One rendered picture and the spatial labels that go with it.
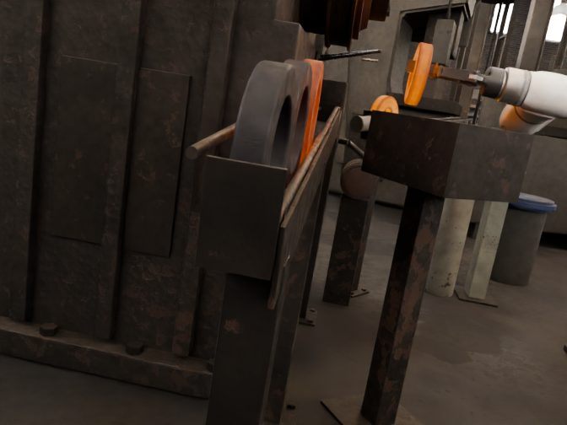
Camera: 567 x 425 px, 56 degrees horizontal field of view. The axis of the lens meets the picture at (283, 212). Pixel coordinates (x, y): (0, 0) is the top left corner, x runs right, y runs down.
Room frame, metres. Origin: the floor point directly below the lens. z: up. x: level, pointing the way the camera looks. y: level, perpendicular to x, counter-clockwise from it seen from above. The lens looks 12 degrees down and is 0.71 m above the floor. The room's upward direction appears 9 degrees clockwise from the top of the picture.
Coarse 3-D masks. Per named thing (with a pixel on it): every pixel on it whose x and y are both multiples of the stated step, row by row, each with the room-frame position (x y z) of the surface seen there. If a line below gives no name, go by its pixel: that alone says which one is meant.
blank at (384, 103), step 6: (384, 96) 2.04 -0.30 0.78; (390, 96) 2.05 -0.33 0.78; (378, 102) 2.02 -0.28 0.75; (384, 102) 2.02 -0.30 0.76; (390, 102) 2.05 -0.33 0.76; (396, 102) 2.09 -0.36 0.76; (372, 108) 2.02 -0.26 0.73; (378, 108) 2.00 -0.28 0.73; (384, 108) 2.03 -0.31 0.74; (390, 108) 2.06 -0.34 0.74; (396, 108) 2.09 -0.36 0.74
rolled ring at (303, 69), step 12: (288, 60) 0.73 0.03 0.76; (300, 72) 0.70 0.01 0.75; (300, 84) 0.68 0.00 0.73; (300, 96) 0.69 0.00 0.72; (300, 108) 0.80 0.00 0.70; (300, 120) 0.81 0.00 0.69; (300, 132) 0.81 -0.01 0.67; (300, 144) 0.80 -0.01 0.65; (300, 156) 0.82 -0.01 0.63; (288, 168) 0.68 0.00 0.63; (288, 180) 0.70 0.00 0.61
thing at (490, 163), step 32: (384, 128) 1.15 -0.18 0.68; (416, 128) 1.06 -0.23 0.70; (448, 128) 0.99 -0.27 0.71; (480, 128) 0.99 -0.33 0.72; (384, 160) 1.13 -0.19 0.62; (416, 160) 1.05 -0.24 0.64; (448, 160) 0.98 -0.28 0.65; (480, 160) 1.00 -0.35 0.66; (512, 160) 1.05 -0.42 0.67; (416, 192) 1.14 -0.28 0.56; (448, 192) 0.97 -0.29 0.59; (480, 192) 1.01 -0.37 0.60; (512, 192) 1.06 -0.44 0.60; (416, 224) 1.12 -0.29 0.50; (416, 256) 1.12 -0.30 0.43; (416, 288) 1.13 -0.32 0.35; (384, 320) 1.15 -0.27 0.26; (416, 320) 1.14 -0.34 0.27; (384, 352) 1.13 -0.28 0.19; (384, 384) 1.11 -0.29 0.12; (352, 416) 1.15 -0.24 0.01; (384, 416) 1.12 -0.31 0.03
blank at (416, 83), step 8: (424, 48) 1.37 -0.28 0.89; (432, 48) 1.38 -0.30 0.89; (416, 56) 1.41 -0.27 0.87; (424, 56) 1.36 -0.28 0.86; (416, 64) 1.36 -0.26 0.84; (424, 64) 1.35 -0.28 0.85; (416, 72) 1.35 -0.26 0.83; (424, 72) 1.35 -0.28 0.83; (408, 80) 1.46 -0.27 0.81; (416, 80) 1.35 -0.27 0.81; (424, 80) 1.35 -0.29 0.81; (408, 88) 1.40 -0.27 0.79; (416, 88) 1.36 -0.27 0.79; (408, 96) 1.38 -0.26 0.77; (416, 96) 1.37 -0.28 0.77; (408, 104) 1.42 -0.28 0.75; (416, 104) 1.40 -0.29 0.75
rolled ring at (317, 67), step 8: (312, 64) 0.89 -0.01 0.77; (320, 64) 0.90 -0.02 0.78; (312, 72) 0.87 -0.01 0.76; (320, 72) 0.88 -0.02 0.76; (312, 80) 0.86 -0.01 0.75; (320, 80) 0.93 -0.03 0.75; (312, 88) 0.85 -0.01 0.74; (320, 88) 0.97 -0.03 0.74; (312, 96) 0.85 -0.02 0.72; (320, 96) 1.01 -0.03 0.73; (312, 104) 0.84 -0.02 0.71; (312, 112) 0.84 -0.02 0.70; (312, 120) 0.99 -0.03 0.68; (312, 128) 0.99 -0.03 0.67; (312, 136) 0.98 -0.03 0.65; (304, 144) 0.85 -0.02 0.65; (304, 152) 0.86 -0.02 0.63
